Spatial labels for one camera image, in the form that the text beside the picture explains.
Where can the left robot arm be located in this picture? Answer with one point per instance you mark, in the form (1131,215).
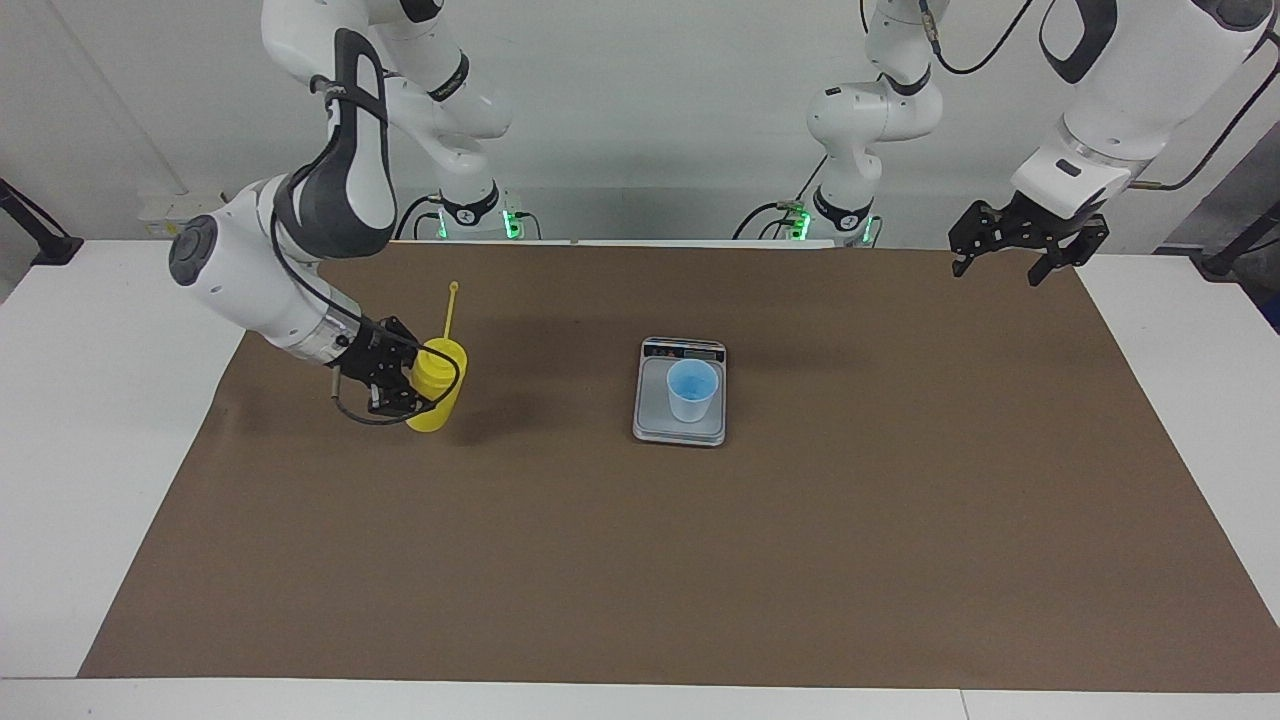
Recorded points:
(1130,90)

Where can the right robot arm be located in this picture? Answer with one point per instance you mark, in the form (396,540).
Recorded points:
(240,280)

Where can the black stand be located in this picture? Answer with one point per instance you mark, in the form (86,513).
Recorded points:
(1235,250)
(45,238)

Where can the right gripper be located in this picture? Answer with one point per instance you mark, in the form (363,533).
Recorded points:
(366,352)

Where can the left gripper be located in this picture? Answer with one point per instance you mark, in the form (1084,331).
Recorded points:
(1048,224)

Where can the silver kitchen scale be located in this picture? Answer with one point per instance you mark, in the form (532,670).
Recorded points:
(680,432)

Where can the yellow plastic cup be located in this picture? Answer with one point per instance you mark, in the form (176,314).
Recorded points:
(440,385)

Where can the translucent blue plastic cup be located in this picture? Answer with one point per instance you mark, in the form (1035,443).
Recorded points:
(692,392)

